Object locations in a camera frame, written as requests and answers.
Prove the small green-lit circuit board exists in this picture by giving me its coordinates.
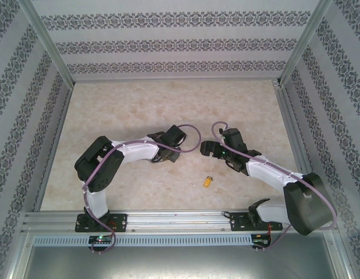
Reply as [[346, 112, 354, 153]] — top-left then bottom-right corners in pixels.
[[252, 233, 272, 246], [88, 234, 114, 244]]

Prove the grey sheet metal tray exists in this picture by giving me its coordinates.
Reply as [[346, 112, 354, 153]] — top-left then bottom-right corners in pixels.
[[9, 232, 354, 279]]

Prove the aluminium side rail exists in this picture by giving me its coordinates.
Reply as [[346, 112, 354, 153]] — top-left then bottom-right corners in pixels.
[[272, 80, 313, 175], [33, 83, 76, 213]]

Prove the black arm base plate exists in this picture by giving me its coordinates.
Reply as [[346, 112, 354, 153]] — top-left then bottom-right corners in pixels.
[[229, 212, 284, 233], [74, 213, 129, 233]]

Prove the long aluminium mounting rail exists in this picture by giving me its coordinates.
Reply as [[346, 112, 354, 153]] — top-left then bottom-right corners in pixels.
[[22, 210, 342, 233]]

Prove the grey slotted cable duct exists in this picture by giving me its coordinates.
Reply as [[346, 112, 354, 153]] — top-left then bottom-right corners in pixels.
[[33, 234, 254, 248]]

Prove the aluminium frame post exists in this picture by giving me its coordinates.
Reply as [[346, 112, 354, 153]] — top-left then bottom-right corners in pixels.
[[16, 0, 76, 87], [277, 0, 335, 87]]

